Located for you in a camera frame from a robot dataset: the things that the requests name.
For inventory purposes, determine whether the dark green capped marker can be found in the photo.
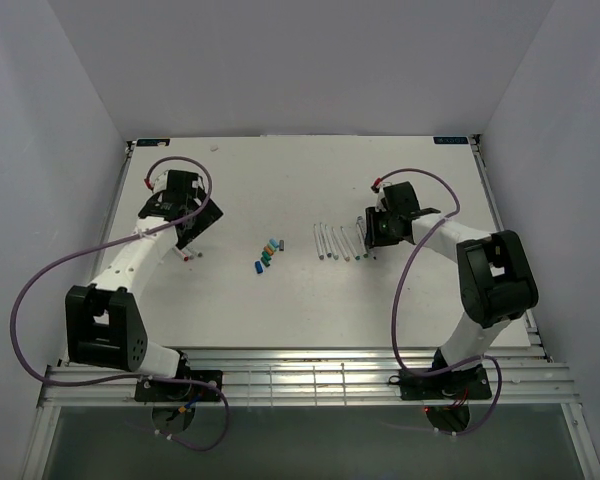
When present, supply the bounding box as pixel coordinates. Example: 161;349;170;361
356;223;369;258

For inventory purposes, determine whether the blue capped whiteboard marker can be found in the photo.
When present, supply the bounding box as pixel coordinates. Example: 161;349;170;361
356;216;376;260

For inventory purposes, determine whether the teal capped white marker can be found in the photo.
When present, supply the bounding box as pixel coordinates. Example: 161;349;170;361
340;226;361;261

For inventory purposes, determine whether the orange capped white marker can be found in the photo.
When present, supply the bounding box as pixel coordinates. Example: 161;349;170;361
334;231;351;262

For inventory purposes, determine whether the mint capped white marker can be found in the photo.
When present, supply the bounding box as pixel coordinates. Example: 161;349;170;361
326;226;339;261

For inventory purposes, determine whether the light blue white marker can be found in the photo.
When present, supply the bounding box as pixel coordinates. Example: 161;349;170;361
319;222;332;258

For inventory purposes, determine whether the grey white marker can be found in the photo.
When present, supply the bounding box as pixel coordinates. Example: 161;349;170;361
313;224;325;261

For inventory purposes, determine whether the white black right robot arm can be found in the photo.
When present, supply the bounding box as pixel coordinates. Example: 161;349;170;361
365;180;539;397

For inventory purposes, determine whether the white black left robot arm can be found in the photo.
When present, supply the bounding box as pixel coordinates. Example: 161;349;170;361
65;170;223;400

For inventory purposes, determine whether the red capped white marker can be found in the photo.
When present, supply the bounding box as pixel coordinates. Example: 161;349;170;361
174;248;189;262

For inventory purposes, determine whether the blue label sticker left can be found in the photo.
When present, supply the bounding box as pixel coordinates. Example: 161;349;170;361
136;138;171;148

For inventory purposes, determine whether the blue label sticker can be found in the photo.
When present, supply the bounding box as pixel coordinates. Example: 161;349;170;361
136;138;171;148
433;136;469;145

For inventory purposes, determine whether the blue label sticker right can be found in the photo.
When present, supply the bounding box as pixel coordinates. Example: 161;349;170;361
433;136;469;145

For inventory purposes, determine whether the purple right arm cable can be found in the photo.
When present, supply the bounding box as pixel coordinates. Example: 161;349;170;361
369;167;503;437

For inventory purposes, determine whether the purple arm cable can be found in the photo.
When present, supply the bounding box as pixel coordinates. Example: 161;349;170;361
369;167;503;437
9;155;231;452

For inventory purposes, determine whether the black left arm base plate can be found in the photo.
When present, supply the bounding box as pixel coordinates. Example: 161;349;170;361
134;370;224;404

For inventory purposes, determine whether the aluminium frame rail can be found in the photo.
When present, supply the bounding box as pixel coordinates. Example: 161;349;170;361
39;346;580;407

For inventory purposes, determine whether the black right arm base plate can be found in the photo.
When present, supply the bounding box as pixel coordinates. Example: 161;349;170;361
388;365;492;400

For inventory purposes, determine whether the right aluminium side rail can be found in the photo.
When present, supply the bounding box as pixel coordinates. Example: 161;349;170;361
469;133;549;359

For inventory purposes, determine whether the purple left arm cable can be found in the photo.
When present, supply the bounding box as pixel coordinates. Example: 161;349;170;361
9;155;231;452

